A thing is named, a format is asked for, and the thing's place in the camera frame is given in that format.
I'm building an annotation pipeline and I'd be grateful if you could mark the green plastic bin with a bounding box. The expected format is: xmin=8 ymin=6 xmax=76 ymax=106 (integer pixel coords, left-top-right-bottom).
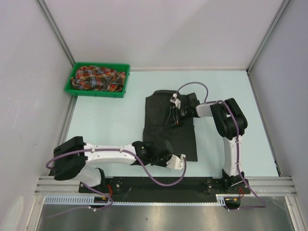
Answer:
xmin=64 ymin=62 xmax=130 ymax=98

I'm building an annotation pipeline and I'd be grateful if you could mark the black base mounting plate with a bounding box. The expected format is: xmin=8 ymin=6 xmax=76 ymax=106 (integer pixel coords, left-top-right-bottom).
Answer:
xmin=94 ymin=177 xmax=251 ymax=203

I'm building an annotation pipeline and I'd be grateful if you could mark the black pinstripe long sleeve shirt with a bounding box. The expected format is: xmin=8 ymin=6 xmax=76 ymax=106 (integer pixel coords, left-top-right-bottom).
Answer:
xmin=142 ymin=90 xmax=198 ymax=162

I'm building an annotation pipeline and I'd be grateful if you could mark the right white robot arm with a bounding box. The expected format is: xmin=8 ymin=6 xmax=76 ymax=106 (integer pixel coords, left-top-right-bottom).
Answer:
xmin=164 ymin=93 xmax=248 ymax=196

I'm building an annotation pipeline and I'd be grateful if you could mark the plaid long sleeve shirt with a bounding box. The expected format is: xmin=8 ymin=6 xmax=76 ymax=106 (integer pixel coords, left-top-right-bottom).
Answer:
xmin=70 ymin=65 xmax=127 ymax=92

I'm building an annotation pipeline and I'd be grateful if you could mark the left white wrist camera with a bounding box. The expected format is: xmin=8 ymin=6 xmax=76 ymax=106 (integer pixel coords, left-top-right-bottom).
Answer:
xmin=166 ymin=154 xmax=186 ymax=170

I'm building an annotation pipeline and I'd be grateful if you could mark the aluminium frame rail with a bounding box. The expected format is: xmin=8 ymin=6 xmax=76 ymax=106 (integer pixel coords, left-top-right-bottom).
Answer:
xmin=34 ymin=176 xmax=297 ymax=196

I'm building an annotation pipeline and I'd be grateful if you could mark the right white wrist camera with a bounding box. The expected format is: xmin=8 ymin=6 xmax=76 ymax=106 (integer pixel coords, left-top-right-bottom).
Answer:
xmin=170 ymin=93 xmax=181 ymax=109

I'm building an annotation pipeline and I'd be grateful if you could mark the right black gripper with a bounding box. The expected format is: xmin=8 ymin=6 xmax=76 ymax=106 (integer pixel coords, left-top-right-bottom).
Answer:
xmin=164 ymin=106 xmax=191 ymax=129

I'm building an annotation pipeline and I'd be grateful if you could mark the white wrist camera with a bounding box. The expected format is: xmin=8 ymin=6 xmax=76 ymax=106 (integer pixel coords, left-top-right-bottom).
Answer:
xmin=166 ymin=154 xmax=186 ymax=170
xmin=170 ymin=93 xmax=181 ymax=109

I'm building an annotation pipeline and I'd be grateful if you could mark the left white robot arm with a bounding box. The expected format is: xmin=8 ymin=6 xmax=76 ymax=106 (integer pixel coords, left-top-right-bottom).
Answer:
xmin=53 ymin=136 xmax=172 ymax=193

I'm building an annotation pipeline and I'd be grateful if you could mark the white slotted cable duct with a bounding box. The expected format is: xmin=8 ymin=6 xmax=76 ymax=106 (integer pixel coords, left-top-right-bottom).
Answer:
xmin=44 ymin=195 xmax=239 ymax=206

